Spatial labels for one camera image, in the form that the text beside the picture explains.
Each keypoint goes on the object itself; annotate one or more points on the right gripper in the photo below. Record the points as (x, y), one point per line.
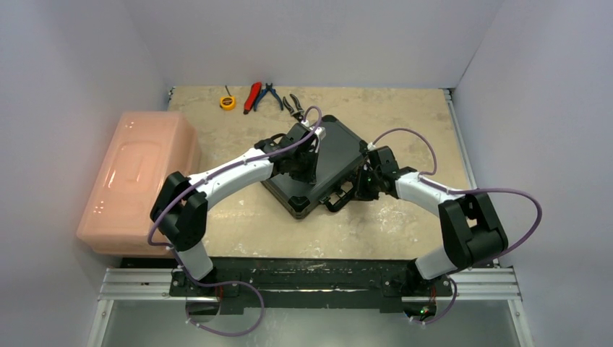
(362, 182)

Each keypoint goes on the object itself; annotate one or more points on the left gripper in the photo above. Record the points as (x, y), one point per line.
(310, 176)

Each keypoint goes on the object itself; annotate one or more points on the black poker carrying case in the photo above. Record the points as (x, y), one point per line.
(341, 153)

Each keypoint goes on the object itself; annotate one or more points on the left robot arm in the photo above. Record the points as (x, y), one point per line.
(183, 202)

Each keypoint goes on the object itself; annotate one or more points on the yellow tape measure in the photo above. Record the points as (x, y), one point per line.
(227, 102)

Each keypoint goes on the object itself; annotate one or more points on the orange plastic storage bin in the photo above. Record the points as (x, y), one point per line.
(146, 147)

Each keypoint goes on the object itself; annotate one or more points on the black grey wire strippers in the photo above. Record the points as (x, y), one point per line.
(296, 110)

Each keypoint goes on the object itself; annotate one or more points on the red handled pliers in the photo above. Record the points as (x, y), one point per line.
(252, 97)

